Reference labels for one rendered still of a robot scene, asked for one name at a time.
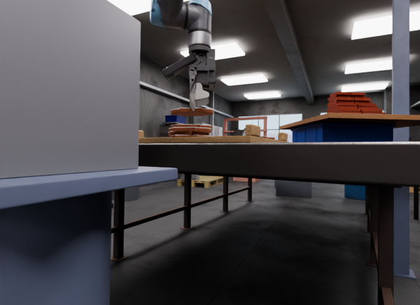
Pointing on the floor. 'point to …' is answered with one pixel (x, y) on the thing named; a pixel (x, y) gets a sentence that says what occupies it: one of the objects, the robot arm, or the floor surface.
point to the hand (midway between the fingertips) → (192, 111)
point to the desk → (293, 189)
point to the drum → (355, 192)
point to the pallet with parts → (201, 180)
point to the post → (401, 264)
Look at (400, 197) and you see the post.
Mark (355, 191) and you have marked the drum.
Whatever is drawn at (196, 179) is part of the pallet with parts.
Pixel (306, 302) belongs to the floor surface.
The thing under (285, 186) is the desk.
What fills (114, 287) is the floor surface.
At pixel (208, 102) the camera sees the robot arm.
